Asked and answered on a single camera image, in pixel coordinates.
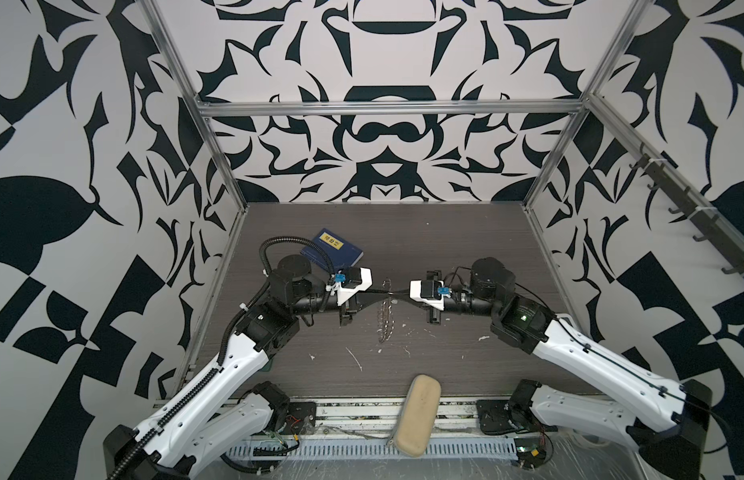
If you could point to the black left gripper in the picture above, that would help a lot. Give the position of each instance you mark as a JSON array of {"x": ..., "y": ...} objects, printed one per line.
[{"x": 354, "y": 304}]

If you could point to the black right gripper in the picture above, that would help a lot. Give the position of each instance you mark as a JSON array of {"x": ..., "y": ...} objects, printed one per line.
[{"x": 435, "y": 315}]

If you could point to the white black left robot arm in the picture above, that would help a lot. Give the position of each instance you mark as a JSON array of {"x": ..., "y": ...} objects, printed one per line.
[{"x": 180, "y": 439}]

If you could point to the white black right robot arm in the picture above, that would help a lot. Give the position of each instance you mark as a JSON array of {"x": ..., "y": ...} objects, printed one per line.
[{"x": 666, "y": 422}]

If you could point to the blue notebook with yellow label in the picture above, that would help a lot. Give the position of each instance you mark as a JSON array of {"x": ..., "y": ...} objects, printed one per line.
[{"x": 342, "y": 252}]

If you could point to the beige oblong pouch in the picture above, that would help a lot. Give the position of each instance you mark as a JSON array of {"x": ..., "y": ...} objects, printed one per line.
[{"x": 417, "y": 416}]

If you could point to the white digital scale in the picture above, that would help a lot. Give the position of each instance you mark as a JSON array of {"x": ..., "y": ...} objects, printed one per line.
[{"x": 568, "y": 319}]

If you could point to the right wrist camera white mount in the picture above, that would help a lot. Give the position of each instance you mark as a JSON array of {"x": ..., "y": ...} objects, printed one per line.
[{"x": 432, "y": 291}]

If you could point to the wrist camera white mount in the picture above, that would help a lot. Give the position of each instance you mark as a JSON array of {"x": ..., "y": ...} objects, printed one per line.
[
  {"x": 349, "y": 282},
  {"x": 432, "y": 291}
]

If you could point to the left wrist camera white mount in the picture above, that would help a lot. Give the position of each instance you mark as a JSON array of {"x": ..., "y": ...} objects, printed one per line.
[{"x": 349, "y": 282}]

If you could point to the perforated white cable tray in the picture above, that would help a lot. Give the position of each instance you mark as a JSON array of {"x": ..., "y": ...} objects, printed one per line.
[{"x": 503, "y": 449}]

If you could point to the black wall hook rail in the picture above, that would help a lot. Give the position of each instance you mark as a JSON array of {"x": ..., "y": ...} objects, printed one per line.
[{"x": 689, "y": 204}]

